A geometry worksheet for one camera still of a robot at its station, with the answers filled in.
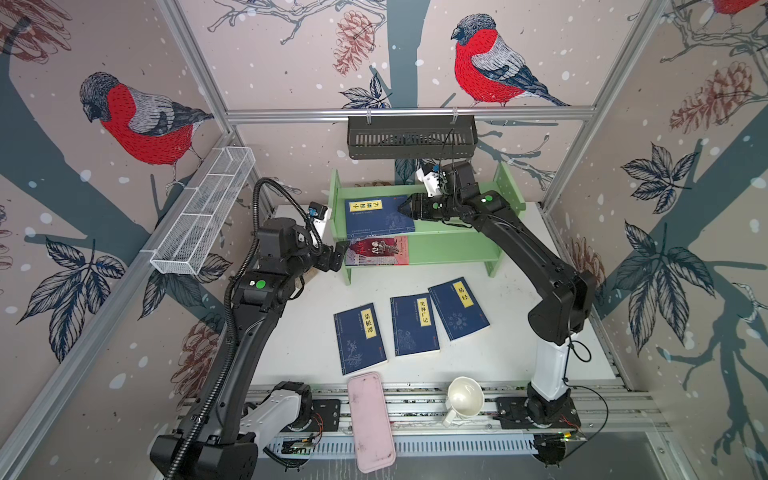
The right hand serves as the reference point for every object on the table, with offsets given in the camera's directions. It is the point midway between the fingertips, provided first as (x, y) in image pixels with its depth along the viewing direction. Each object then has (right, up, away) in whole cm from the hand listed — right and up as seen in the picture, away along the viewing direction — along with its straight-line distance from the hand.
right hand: (401, 212), depth 80 cm
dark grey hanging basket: (+2, +28, +26) cm, 39 cm away
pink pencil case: (-7, -54, -11) cm, 55 cm away
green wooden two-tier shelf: (+11, -9, +10) cm, 17 cm away
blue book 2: (+4, -35, +8) cm, 36 cm away
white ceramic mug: (+16, -49, -5) cm, 52 cm away
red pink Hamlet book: (-7, -12, +12) cm, 18 cm away
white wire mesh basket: (-52, +9, +6) cm, 53 cm away
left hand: (-18, -6, -10) cm, 21 cm away
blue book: (-12, -38, +5) cm, 40 cm away
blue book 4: (-7, -1, 0) cm, 7 cm away
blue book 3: (+18, -30, +11) cm, 37 cm away
